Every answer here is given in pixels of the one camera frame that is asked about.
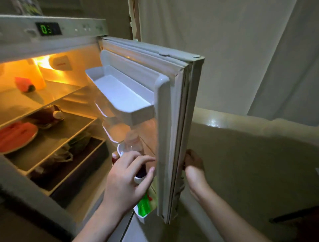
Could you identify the person's left hand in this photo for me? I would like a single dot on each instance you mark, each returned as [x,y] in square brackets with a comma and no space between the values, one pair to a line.
[122,184]

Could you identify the person's right hand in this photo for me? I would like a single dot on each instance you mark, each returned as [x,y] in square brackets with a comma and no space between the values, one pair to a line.
[195,172]

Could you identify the person's left middle finger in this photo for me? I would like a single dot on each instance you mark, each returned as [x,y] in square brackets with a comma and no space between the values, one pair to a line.
[128,158]

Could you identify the person's right fingers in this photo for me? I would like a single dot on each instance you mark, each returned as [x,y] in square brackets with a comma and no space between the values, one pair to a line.
[190,159]

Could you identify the person's left thumb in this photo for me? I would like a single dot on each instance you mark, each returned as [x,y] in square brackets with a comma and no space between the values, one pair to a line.
[149,178]

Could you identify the clear bottle with dark liquid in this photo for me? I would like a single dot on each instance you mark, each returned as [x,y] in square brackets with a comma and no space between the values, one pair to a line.
[133,143]

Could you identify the white refrigerator door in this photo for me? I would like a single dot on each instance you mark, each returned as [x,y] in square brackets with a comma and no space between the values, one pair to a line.
[172,104]

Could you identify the person's left forearm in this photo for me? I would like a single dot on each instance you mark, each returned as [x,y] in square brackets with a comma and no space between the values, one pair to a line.
[99,224]

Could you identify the person's right forearm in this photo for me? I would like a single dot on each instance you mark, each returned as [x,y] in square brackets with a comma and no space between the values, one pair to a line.
[224,217]

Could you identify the red capped bottle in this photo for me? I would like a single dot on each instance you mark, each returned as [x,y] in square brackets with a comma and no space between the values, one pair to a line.
[115,157]

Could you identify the green packet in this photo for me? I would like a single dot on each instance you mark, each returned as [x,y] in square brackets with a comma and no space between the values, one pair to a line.
[143,207]

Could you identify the clear door shelf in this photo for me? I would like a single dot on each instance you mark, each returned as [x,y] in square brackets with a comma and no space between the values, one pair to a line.
[103,107]
[114,132]

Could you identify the bag of green vegetables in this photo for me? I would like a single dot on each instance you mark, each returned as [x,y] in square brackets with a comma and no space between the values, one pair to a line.
[74,144]

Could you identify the dark crisper drawer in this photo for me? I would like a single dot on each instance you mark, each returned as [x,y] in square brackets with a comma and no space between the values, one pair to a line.
[74,182]

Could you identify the white door shelf tray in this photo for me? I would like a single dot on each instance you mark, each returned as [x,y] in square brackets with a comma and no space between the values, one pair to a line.
[119,94]

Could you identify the glass fridge shelf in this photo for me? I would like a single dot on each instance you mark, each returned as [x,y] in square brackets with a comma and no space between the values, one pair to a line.
[52,139]
[30,102]

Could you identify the dark bottle with white cap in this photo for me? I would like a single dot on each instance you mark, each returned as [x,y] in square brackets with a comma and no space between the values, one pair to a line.
[44,116]

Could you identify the white curtain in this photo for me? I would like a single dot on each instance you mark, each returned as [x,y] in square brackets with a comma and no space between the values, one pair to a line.
[224,49]

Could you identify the red watermelon slices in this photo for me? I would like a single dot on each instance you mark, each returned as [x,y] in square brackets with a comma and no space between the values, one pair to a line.
[15,134]

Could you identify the white fridge light cover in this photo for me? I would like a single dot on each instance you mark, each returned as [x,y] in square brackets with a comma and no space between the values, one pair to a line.
[61,62]

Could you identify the translucent yellowish bottle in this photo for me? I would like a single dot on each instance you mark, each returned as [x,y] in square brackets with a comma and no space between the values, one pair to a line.
[37,74]

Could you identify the red packet with dark end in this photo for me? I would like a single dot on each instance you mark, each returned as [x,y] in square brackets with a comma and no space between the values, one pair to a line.
[23,84]

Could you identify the green digital display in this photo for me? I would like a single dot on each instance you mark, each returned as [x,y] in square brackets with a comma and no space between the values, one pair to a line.
[48,29]

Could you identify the white refrigerator body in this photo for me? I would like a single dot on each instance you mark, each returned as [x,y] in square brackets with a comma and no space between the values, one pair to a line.
[17,47]

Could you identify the printed packet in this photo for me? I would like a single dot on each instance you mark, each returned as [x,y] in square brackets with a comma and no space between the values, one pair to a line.
[27,7]

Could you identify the wooden frame post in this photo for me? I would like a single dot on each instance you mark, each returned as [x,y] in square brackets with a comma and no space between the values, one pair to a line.
[134,17]

